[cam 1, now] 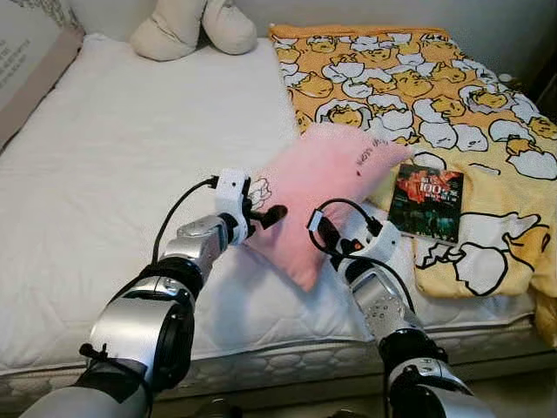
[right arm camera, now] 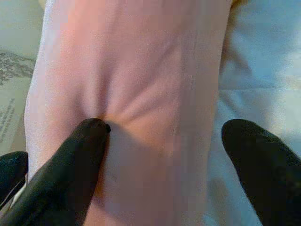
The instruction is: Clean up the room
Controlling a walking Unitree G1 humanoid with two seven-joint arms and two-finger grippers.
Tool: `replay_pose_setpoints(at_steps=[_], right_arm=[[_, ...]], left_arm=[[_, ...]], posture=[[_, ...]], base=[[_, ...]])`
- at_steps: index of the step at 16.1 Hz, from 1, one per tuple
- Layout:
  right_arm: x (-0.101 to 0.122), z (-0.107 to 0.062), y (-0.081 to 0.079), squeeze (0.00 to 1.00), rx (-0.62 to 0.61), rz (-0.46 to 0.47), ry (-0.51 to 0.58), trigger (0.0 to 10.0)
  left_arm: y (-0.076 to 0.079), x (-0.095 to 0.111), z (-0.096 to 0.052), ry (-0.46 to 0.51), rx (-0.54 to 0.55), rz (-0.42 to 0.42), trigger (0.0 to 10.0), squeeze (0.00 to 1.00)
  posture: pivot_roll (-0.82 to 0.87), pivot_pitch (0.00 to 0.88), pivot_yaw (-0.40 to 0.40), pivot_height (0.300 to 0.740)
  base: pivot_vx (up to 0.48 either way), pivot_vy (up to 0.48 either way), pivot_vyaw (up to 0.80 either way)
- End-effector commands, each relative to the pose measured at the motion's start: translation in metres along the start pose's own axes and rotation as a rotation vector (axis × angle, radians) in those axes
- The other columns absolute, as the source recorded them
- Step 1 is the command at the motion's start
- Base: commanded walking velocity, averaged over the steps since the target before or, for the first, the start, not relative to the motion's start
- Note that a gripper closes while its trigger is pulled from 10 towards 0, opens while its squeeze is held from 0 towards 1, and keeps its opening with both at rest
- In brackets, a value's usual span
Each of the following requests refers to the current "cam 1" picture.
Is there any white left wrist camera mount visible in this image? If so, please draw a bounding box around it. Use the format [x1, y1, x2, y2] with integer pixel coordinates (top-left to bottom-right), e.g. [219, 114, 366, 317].
[214, 169, 255, 243]

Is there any white quilted mattress pad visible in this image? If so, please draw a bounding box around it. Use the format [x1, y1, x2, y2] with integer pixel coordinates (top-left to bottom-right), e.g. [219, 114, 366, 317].
[0, 33, 536, 375]

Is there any yellow egg print quilt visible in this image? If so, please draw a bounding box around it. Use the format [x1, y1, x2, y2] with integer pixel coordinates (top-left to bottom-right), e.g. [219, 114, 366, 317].
[268, 24, 557, 345]

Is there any pink plush pillow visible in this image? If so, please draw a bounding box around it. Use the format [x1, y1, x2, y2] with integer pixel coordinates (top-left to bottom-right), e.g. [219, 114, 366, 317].
[246, 122, 412, 293]

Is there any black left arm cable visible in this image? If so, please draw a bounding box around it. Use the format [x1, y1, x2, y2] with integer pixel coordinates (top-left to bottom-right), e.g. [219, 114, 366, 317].
[152, 177, 218, 262]

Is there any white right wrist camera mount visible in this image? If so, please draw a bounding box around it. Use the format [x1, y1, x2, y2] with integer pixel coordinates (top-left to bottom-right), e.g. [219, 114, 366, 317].
[346, 219, 403, 267]

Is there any grey quilted mattress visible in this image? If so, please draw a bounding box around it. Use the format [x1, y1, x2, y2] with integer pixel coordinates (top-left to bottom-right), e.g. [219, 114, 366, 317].
[0, 318, 545, 410]

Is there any beige plush toy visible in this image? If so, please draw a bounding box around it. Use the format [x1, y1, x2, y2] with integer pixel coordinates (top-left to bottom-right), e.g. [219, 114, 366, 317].
[129, 0, 258, 62]

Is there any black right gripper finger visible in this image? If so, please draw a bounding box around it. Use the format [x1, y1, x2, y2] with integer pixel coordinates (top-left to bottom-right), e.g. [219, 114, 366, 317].
[317, 215, 343, 253]

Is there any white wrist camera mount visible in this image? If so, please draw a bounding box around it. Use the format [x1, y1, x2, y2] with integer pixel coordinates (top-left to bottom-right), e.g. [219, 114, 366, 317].
[346, 219, 403, 267]
[214, 169, 255, 243]

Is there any dark book with red cover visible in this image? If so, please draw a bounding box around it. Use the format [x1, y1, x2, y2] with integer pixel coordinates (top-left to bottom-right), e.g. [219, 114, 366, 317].
[387, 164, 466, 243]

